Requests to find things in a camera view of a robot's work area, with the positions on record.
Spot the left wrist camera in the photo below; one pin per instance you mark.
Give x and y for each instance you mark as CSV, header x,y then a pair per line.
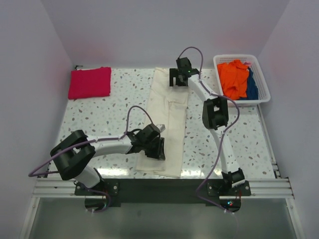
x,y
161,127

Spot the cream white t-shirt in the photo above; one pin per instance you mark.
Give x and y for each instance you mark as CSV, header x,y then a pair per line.
x,y
168,106

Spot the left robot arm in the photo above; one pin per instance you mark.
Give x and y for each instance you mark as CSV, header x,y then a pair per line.
x,y
72,155

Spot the folded red t-shirt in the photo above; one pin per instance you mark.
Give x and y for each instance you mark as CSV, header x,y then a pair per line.
x,y
90,83

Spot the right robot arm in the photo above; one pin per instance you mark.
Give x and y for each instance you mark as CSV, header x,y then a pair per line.
x,y
215,117

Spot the blue t-shirt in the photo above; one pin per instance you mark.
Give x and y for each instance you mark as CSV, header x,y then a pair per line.
x,y
252,92

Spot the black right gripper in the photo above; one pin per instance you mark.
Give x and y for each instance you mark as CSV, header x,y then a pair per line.
x,y
174,72

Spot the orange t-shirt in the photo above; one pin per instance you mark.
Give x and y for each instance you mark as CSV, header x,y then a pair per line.
x,y
233,78

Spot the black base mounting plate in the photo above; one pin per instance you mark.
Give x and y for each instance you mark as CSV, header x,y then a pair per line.
x,y
165,191

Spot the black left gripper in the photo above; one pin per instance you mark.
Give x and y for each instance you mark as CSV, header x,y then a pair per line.
x,y
158,153

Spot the white plastic laundry basket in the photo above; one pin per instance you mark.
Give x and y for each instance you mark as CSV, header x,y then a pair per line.
x,y
264,94

